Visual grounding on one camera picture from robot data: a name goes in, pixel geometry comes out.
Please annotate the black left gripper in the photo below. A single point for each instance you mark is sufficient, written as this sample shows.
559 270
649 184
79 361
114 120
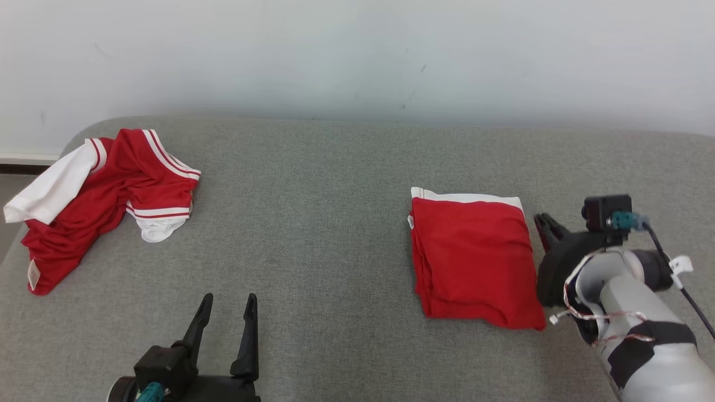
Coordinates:
223 391

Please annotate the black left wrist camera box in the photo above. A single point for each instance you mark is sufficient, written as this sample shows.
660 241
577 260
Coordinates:
162 363

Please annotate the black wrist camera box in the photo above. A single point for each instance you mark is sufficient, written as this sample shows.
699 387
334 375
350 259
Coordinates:
162 363
606 212

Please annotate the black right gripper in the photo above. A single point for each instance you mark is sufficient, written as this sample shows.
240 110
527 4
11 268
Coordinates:
558 268

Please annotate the grey fabric sofa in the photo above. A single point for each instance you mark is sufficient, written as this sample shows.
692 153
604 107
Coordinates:
335 223

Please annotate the red shirt with white sleeves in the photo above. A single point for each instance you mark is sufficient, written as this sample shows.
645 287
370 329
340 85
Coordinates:
111 190

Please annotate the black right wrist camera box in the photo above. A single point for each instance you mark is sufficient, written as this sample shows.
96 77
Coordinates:
606 212

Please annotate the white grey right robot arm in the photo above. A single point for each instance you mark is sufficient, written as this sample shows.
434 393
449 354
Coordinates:
625 301

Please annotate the red shirt with white hem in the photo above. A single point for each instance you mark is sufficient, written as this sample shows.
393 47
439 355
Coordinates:
475 257

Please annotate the wall baseboard strip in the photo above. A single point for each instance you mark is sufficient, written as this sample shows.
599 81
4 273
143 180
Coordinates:
22 167

